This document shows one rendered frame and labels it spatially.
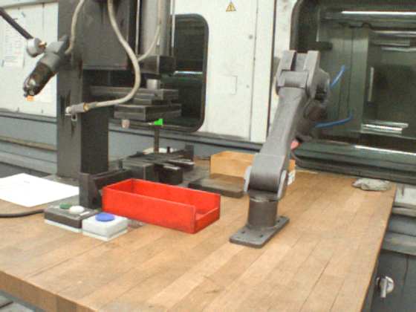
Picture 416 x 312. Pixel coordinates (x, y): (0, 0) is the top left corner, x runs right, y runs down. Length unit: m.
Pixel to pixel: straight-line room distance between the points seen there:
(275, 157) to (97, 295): 0.47
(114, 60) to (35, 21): 1.47
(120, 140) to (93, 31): 0.94
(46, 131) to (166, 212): 1.68
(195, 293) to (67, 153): 0.80
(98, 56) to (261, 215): 0.65
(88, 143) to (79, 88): 0.17
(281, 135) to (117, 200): 0.40
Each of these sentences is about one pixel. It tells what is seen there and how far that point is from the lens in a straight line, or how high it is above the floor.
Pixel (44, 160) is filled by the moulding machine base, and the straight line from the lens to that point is 2.58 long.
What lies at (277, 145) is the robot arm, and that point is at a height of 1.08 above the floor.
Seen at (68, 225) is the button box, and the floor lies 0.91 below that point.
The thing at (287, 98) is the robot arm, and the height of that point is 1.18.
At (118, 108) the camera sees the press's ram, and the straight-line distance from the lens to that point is 1.16.
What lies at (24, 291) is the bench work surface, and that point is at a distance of 0.75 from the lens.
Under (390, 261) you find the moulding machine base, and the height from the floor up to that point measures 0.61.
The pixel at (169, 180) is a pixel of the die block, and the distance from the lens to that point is 1.26.
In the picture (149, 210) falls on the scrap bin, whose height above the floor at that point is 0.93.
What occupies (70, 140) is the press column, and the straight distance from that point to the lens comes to 1.35.
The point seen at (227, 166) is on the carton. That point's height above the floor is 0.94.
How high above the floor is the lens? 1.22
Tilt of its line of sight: 10 degrees down
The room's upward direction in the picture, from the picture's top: 3 degrees clockwise
